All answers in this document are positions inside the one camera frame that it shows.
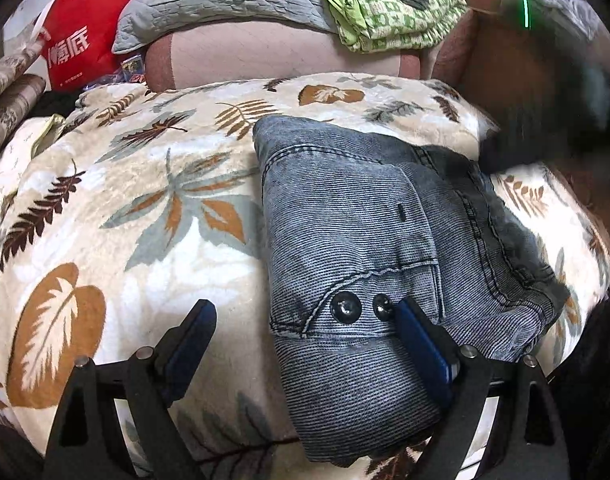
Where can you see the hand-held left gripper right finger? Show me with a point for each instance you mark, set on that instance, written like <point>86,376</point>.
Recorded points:
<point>425,351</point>

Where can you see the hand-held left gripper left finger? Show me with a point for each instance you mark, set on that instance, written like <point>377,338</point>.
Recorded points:
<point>189,346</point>

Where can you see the blue denim pants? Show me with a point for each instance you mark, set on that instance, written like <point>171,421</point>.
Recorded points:
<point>345,220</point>

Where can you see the leaf print blanket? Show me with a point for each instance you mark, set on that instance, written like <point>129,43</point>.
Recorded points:
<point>135,270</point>

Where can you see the grey crumpled cloth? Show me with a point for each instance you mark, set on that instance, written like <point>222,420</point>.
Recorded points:
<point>567,0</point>

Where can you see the green patterned blanket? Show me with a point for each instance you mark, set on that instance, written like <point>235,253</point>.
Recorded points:
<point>385,22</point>

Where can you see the white patterned pillow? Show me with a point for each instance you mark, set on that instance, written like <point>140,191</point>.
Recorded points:
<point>20,152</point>

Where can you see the pink bolster cushion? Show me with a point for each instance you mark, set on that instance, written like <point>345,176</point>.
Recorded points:
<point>285,55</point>

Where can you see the colourful snack packets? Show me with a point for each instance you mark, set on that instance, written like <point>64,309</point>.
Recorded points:
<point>134,71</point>

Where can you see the floral patterned curtain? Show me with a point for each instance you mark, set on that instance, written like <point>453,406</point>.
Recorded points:
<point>10,90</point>

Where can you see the red shopping bag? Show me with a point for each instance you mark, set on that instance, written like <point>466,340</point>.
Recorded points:
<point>80,35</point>

